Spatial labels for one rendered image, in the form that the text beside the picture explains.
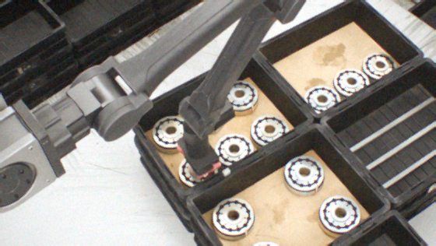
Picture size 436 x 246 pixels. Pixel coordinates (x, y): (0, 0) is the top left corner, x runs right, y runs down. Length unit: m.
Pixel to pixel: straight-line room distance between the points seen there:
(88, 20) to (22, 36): 0.31
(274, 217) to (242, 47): 0.52
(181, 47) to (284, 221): 0.68
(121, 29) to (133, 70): 1.59
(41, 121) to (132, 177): 0.87
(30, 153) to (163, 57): 0.26
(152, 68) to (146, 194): 0.81
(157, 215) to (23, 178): 0.81
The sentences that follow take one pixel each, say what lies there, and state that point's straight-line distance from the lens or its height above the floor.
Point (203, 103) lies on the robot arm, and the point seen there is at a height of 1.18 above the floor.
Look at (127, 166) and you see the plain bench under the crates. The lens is 1.79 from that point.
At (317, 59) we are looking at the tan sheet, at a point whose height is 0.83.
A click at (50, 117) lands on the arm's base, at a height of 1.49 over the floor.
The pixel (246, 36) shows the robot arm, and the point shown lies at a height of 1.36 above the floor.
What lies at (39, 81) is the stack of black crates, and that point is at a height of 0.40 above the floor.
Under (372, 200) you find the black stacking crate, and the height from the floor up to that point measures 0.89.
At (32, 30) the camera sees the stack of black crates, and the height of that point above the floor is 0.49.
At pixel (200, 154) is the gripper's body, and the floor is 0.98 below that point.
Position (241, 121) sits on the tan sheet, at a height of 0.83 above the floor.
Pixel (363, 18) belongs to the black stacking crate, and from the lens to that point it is 1.91.
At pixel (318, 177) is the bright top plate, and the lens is 1.57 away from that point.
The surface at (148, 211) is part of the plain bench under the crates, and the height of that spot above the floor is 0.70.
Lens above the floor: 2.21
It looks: 55 degrees down
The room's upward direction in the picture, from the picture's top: 4 degrees counter-clockwise
